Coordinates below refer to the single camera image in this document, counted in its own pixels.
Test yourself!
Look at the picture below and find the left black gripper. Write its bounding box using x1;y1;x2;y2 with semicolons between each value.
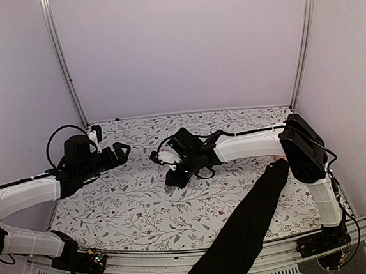
76;140;133;182

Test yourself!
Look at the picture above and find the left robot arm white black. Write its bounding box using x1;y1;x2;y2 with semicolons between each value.
0;132;131;271

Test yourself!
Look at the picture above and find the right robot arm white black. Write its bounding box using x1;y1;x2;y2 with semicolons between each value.
153;114;344;250

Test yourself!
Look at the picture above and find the black sleeved forearm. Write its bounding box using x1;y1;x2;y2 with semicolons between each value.
188;160;289;274

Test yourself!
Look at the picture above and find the person's bare hand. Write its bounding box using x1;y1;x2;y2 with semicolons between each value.
273;156;287;162

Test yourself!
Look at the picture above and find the floral patterned table mat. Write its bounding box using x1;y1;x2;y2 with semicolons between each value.
39;99;351;263

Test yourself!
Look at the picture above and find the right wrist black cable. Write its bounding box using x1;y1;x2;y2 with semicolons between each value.
194;164;216;181

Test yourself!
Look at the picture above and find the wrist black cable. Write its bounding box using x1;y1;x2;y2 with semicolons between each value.
194;164;216;181
42;121;92;171

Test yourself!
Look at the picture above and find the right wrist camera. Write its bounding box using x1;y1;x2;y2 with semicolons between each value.
149;151;181;171

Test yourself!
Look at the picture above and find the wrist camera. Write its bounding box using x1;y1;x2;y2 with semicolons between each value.
87;125;102;154
149;151;181;171

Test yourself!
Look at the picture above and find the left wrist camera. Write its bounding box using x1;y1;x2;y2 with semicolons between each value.
87;125;102;154

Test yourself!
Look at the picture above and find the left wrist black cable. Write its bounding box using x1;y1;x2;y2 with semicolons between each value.
42;121;92;171

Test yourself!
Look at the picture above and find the front aluminium rail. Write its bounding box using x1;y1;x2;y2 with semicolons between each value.
16;217;366;274

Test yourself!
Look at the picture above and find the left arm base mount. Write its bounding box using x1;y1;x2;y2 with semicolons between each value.
51;230;107;274

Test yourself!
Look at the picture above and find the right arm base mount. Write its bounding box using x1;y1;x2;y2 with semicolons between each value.
296;226;352;271

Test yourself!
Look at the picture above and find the left aluminium frame post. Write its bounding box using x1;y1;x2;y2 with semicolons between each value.
39;0;89;128

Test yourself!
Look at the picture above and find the aluminium frame post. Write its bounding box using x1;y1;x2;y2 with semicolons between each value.
290;0;315;110
39;0;89;128

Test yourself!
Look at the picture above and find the right aluminium frame post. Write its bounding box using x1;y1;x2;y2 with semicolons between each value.
290;0;315;110

